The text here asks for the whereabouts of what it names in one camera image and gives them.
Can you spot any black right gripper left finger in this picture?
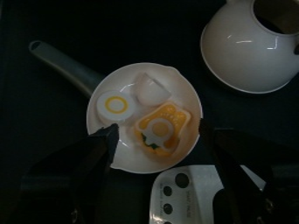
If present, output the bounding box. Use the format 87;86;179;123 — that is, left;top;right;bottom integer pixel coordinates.
4;122;120;224

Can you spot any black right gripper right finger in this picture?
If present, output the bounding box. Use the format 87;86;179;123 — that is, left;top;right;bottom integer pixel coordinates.
198;117;299;224

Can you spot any yellow toast with egg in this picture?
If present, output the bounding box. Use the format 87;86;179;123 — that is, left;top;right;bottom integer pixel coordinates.
134;101;192;158

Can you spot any toy egg half with yolk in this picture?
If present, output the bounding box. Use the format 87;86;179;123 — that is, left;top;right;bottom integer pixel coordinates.
95;89;138;122

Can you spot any white toy eggshell half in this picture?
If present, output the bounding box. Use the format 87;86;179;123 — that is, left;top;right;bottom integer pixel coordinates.
134;72;174;107

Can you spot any white toy knife with holes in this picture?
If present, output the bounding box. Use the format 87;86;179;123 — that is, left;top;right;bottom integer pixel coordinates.
148;164;267;224

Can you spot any white toy frying pan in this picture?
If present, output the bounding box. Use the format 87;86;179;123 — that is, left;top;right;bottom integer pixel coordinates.
28;39;204;175

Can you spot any white toy pitcher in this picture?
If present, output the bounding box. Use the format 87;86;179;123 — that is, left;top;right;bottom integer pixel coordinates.
200;0;299;95

